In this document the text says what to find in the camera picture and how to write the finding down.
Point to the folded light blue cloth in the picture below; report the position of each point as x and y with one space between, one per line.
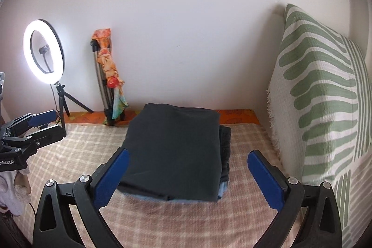
222 188

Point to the dark grey pants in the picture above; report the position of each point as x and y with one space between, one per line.
174 143

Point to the green striped white cloth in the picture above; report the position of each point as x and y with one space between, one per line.
357 207

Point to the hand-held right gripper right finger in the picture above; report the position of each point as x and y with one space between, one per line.
264 178

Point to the folded dark grey cloth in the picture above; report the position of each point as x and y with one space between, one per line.
225 149

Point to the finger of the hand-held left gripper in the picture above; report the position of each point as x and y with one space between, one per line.
43 118
49 134

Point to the black mini tripod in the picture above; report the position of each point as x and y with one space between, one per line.
61 99

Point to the green leaf patterned pillow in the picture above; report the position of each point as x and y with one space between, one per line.
314 91

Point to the beige checkered blanket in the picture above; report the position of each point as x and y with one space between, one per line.
174 224

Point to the orange bed sheet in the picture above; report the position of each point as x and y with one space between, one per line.
238 115

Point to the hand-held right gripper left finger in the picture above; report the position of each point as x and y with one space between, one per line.
112 178

